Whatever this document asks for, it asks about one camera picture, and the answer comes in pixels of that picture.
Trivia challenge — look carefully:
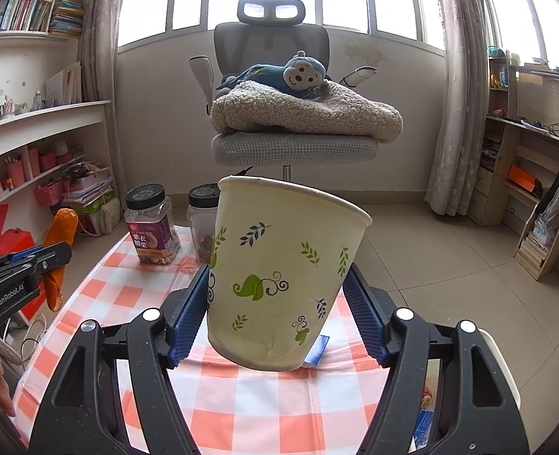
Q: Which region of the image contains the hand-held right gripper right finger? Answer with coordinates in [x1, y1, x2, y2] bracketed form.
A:
[343, 264, 531, 455]

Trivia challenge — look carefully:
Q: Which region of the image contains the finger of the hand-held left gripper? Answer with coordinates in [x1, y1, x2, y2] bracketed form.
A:
[8, 245, 48, 265]
[28, 241, 74, 290]

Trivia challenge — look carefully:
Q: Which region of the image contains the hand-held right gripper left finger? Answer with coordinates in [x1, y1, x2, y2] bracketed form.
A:
[29, 265, 211, 455]

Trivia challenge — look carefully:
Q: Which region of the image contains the long orange peel strip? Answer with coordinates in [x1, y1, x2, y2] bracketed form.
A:
[42, 207, 78, 312]

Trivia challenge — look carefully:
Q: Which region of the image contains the leaf print paper cup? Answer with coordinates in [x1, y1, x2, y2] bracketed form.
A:
[206, 175, 372, 373]

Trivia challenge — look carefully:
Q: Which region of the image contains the white plastic trash bin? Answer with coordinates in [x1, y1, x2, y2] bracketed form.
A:
[419, 329, 521, 455]

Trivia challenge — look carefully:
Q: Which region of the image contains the red gift bag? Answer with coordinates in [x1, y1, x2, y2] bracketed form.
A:
[0, 204, 48, 323]

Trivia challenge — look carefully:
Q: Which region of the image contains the blue white biscuit packet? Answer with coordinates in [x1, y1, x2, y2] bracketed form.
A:
[305, 336, 330, 367]

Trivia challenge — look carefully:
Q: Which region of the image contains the pink plastic basket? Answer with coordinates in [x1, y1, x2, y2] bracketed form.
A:
[34, 181, 65, 207]

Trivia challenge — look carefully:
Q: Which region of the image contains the purple label nut jar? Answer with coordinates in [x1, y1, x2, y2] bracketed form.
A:
[125, 184, 182, 266]

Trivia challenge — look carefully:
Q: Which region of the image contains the clear jar with dark nuts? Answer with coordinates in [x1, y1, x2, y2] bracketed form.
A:
[186, 185, 221, 264]

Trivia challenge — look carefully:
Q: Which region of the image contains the pink white checkered tablecloth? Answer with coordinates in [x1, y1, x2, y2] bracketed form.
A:
[11, 225, 432, 455]

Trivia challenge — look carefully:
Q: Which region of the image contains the white bookshelf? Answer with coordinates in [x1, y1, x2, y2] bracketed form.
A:
[0, 0, 114, 266]

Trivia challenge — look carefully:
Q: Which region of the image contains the grey lace curtain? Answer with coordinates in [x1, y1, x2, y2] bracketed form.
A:
[424, 0, 491, 219]
[78, 0, 128, 200]

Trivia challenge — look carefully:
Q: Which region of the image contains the grey office chair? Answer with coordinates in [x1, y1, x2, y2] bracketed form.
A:
[188, 0, 379, 181]

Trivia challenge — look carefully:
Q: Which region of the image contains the orange flat box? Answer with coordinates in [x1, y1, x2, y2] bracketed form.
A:
[507, 165, 538, 195]

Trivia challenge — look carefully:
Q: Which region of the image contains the beige fleece blanket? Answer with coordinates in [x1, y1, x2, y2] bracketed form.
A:
[210, 80, 403, 143]

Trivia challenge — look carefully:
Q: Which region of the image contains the grey plastic bag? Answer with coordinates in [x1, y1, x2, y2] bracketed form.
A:
[532, 166, 559, 252]

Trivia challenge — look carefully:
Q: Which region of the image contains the wooden shelf desk unit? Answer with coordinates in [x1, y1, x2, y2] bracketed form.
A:
[466, 50, 559, 280]

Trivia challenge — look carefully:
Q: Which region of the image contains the blue monkey plush toy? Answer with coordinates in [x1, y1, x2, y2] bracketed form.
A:
[215, 51, 327, 100]

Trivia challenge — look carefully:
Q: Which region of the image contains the white cable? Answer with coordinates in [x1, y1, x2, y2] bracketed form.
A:
[21, 315, 48, 358]

